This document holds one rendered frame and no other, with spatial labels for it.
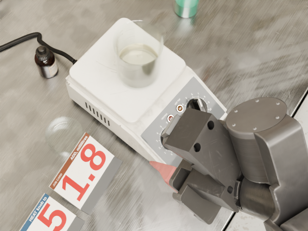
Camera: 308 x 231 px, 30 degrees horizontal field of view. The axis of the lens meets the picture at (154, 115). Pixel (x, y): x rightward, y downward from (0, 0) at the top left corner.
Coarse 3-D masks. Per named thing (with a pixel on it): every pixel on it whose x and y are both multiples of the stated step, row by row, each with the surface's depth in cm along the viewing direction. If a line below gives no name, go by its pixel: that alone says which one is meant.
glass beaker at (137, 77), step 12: (132, 24) 72; (144, 24) 72; (156, 24) 72; (120, 36) 73; (132, 36) 75; (144, 36) 75; (156, 36) 73; (120, 48) 76; (156, 48) 76; (120, 60) 71; (156, 60) 71; (120, 72) 74; (132, 72) 72; (144, 72) 72; (156, 72) 75; (132, 84) 76; (144, 84) 76
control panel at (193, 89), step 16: (192, 80) 81; (176, 96) 79; (192, 96) 80; (208, 96) 82; (176, 112) 79; (208, 112) 81; (224, 112) 83; (160, 128) 78; (160, 144) 78; (176, 160) 79
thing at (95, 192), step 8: (72, 152) 79; (112, 160) 82; (120, 160) 82; (104, 168) 82; (112, 168) 82; (104, 176) 81; (112, 176) 81; (96, 184) 81; (104, 184) 81; (88, 192) 80; (96, 192) 80; (88, 200) 80; (96, 200) 80; (80, 208) 80; (88, 208) 80
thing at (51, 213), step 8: (48, 200) 77; (48, 208) 77; (56, 208) 77; (40, 216) 76; (48, 216) 77; (56, 216) 77; (64, 216) 78; (32, 224) 75; (40, 224) 76; (48, 224) 77; (56, 224) 77; (64, 224) 78
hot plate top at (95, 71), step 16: (112, 32) 80; (96, 48) 79; (112, 48) 79; (80, 64) 78; (96, 64) 78; (112, 64) 78; (176, 64) 79; (80, 80) 78; (96, 80) 78; (112, 80) 78; (160, 80) 78; (96, 96) 77; (112, 96) 77; (128, 96) 77; (144, 96) 77; (160, 96) 77; (128, 112) 76; (144, 112) 76
